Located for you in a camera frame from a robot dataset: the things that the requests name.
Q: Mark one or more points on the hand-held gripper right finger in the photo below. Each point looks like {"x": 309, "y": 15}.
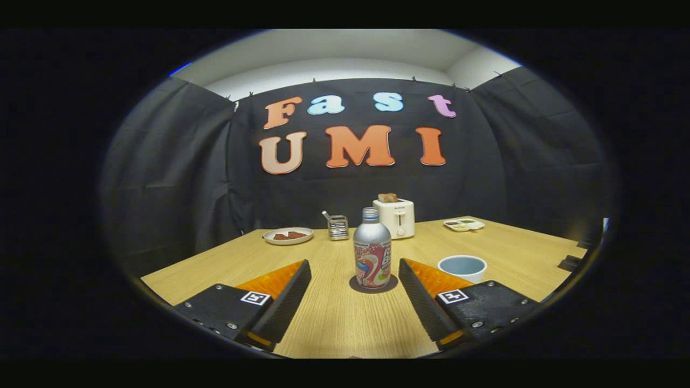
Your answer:
{"x": 420, "y": 302}

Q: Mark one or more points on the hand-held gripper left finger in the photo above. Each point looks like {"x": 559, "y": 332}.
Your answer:
{"x": 288, "y": 302}

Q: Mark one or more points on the round brown coaster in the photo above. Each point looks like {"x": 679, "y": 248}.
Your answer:
{"x": 353, "y": 285}

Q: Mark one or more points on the silver juice bottle pink label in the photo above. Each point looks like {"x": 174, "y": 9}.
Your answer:
{"x": 372, "y": 253}

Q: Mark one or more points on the wooden table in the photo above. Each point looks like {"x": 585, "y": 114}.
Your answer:
{"x": 334, "y": 318}

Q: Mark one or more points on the white round plate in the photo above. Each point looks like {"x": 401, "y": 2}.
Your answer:
{"x": 268, "y": 238}

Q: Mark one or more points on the white toaster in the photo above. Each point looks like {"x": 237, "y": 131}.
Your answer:
{"x": 401, "y": 218}

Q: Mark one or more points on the white divided sauce tray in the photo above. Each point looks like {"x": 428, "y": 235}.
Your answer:
{"x": 463, "y": 224}

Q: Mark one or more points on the small black block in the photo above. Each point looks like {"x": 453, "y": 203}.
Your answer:
{"x": 569, "y": 263}

